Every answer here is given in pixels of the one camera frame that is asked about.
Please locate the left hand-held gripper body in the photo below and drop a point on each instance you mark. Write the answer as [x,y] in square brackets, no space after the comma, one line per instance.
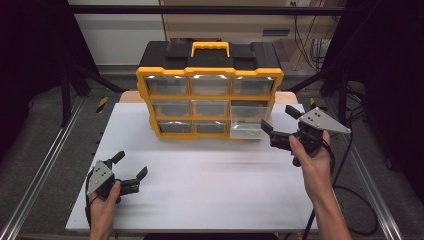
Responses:
[100,175]

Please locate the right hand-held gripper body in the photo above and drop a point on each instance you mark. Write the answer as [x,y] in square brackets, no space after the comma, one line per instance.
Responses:
[316,121]

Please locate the large clear plastic drawer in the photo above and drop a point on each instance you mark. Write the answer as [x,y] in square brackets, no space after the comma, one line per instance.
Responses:
[246,125]

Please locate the yellow black organizer case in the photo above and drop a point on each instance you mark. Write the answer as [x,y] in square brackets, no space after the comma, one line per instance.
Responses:
[210,56]

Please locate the person's left hand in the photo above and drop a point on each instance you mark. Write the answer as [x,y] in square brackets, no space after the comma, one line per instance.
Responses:
[101,205]

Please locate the person's right hand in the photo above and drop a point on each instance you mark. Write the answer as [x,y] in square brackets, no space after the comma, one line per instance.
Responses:
[315,170]

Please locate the yellow black hazard tape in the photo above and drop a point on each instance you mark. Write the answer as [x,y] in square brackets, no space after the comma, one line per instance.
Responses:
[312,102]
[102,104]

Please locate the wooden table under board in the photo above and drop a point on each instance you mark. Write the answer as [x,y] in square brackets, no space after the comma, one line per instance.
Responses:
[130,97]

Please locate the set of small clear drawers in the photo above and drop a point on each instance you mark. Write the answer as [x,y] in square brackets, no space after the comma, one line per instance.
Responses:
[208,108]

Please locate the black curtain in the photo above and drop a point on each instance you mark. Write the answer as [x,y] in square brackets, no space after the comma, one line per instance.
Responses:
[390,83]
[30,60]

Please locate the black metal frame strut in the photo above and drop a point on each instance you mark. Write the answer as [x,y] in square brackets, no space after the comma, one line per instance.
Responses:
[340,90]
[66,96]

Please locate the aluminium floor rail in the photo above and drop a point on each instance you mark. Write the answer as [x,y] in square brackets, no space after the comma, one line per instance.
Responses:
[36,173]
[370,186]

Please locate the black horizontal frame bar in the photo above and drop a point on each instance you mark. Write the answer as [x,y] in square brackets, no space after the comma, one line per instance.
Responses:
[200,10]

